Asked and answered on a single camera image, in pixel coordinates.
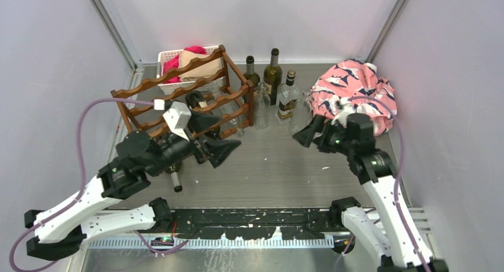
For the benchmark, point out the aluminium frame rail front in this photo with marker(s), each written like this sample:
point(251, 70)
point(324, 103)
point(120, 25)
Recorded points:
point(204, 242)

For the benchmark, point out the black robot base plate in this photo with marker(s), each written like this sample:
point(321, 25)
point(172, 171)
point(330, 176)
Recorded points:
point(251, 223)

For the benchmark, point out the dark bottle white label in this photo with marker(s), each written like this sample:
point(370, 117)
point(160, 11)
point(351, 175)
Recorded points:
point(196, 99)

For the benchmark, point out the aluminium corner post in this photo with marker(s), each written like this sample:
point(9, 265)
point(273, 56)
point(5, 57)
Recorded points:
point(385, 31)
point(118, 39)

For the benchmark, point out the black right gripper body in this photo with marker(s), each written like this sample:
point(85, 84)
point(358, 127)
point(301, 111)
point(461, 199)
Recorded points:
point(333, 139)

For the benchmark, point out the dark green bottle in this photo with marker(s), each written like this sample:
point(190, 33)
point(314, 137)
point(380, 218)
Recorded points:
point(272, 76)
point(251, 75)

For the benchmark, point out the white plastic basket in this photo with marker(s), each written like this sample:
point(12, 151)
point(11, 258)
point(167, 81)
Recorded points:
point(196, 71)

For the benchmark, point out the dark green bottle far left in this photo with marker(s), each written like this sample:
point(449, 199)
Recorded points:
point(251, 75)

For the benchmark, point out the dark green bottle far back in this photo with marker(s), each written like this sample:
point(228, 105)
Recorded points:
point(272, 76)

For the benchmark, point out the clear bottle with dark cap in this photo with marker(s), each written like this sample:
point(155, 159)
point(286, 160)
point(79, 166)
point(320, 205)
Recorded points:
point(287, 98)

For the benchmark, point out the small clear glass bottle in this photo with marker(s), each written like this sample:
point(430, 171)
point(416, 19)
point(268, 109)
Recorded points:
point(261, 106)

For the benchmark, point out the pink shark print cloth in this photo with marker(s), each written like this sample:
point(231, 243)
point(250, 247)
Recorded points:
point(352, 78)

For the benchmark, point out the wooden wine rack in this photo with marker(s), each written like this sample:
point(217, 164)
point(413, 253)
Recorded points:
point(235, 86)

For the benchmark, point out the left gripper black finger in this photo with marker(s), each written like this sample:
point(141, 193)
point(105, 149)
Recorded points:
point(219, 150)
point(200, 122)

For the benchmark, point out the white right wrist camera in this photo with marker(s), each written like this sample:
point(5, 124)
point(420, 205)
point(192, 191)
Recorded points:
point(341, 117)

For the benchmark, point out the aluminium corner post left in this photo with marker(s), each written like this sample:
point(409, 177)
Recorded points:
point(118, 39)

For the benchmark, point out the red cloth in basket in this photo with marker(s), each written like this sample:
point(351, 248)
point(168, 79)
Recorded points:
point(174, 62)

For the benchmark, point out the dark bottle brown label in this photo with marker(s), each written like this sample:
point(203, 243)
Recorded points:
point(173, 171)

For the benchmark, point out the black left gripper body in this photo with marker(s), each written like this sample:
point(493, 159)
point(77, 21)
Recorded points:
point(178, 149)

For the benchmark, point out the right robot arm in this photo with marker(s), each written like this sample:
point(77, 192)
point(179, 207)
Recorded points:
point(398, 246)

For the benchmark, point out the aluminium corner post right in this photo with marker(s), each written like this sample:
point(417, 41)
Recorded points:
point(385, 31)

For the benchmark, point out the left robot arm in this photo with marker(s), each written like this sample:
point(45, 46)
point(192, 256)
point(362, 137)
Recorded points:
point(61, 231)

